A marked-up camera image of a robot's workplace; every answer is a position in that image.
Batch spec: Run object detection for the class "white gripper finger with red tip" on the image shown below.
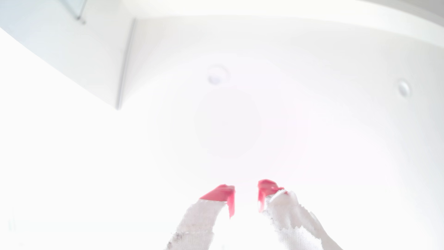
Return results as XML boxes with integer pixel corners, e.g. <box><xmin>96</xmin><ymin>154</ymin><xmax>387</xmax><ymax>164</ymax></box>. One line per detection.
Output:
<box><xmin>258</xmin><ymin>179</ymin><xmax>344</xmax><ymax>250</ymax></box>
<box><xmin>166</xmin><ymin>184</ymin><xmax>236</xmax><ymax>250</ymax></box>

